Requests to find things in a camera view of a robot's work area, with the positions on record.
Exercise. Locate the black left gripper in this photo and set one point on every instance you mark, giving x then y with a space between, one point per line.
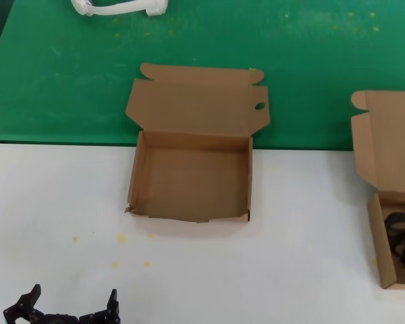
55 320

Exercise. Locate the green table cloth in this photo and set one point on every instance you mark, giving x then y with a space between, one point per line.
54 84

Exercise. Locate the cardboard box with torn corner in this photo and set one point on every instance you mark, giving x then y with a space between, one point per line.
189 182

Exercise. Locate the open brown cardboard box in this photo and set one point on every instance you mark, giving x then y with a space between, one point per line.
391 145

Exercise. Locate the white VR headset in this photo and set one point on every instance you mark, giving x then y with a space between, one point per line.
84 6

